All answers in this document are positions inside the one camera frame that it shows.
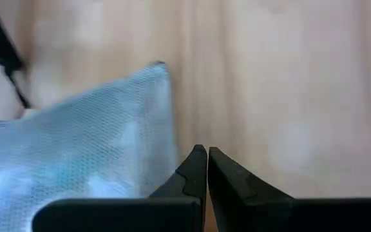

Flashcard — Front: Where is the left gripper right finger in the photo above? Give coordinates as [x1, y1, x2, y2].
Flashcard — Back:
[208, 146, 371, 232]

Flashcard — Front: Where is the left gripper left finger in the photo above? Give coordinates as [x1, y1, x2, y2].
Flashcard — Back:
[32, 144, 208, 232]

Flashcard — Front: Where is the clear zip pouch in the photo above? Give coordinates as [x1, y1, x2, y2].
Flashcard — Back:
[0, 60, 177, 232]

